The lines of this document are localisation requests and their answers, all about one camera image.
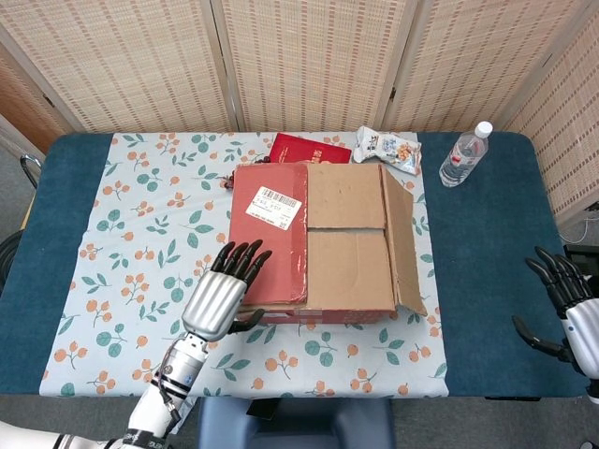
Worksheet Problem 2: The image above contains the clear plastic water bottle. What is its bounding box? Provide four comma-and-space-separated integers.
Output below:
438, 120, 494, 188

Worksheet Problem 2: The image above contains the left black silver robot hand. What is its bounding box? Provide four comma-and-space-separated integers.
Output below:
181, 239, 273, 342

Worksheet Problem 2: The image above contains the floral print tablecloth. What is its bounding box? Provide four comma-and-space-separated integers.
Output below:
39, 132, 450, 398

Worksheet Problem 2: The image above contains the cardboard box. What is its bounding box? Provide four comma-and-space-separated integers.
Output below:
227, 161, 430, 326

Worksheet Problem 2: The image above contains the chrome tube chair frame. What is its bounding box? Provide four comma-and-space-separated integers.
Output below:
19, 155, 43, 191

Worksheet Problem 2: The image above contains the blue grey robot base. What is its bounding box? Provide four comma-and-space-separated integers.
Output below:
196, 397, 397, 449

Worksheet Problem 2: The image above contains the black equipment box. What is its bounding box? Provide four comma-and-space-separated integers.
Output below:
563, 242, 599, 264

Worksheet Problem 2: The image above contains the woven bamboo folding screen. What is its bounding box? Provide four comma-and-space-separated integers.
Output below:
0, 0, 599, 225

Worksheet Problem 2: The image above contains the dark red bead string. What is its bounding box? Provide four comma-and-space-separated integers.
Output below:
219, 157, 277, 191

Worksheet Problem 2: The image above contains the white snack bag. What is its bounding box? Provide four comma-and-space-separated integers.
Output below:
351, 125, 422, 177

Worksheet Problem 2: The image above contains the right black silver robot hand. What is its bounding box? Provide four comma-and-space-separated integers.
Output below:
512, 246, 599, 378

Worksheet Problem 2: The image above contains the black round floor object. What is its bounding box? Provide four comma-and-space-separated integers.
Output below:
0, 228, 24, 296

